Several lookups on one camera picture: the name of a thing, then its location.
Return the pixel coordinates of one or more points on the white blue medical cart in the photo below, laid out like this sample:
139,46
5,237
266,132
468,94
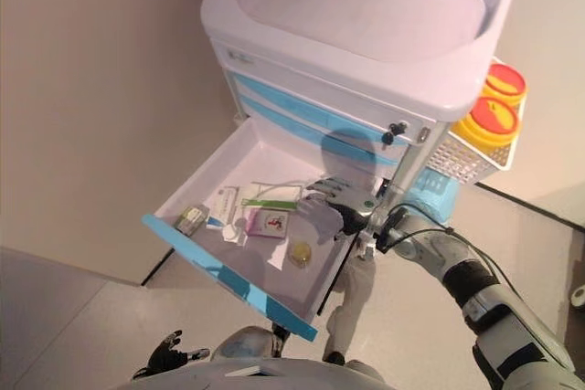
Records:
365,11

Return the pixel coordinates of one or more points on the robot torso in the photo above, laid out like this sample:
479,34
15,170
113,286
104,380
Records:
228,382

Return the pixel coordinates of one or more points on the black-headed key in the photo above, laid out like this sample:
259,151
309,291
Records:
387,137
402,126

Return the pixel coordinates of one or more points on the robot right leg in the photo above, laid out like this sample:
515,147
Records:
349,308

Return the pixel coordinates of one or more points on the white perforated basket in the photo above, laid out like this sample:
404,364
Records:
457,161

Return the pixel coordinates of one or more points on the green white long box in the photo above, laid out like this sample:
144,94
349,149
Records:
269,201

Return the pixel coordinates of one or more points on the small clear plastic bag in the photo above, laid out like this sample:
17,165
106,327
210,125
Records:
234,232

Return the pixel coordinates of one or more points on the silver blister pack box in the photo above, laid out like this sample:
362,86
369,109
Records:
192,220

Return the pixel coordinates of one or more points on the silver cart latch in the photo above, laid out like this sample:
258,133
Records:
423,134

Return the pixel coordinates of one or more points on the light blue waste bin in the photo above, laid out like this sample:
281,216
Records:
434,189

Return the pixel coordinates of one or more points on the pink white medicine box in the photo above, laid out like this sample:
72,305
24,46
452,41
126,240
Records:
269,223

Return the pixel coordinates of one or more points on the yellow sharps container red lid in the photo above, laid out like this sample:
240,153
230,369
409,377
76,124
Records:
493,116
505,79

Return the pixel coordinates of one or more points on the grey white floor wheel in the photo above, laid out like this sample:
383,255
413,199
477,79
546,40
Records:
579,293

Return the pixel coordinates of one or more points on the white medicine box blue print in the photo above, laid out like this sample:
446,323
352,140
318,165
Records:
224,205

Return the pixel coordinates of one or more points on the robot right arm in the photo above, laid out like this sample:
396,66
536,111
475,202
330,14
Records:
503,317

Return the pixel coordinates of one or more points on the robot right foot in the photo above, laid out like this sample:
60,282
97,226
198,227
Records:
335,359

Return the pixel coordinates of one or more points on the white drawer with blue front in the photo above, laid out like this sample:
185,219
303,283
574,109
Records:
292,289

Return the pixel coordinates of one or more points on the round yellow medicine pack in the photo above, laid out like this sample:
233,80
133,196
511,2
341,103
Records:
301,253

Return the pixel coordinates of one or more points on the small white paper slip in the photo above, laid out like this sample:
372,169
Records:
275,260

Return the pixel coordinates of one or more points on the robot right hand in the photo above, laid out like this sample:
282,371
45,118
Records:
347,212

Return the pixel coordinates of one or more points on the closed blue striped drawer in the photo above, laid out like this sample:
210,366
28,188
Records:
274,115
292,103

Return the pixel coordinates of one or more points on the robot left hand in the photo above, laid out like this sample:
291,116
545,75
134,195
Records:
166,358

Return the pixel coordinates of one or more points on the clear tubing package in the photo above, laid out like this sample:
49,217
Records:
279,189

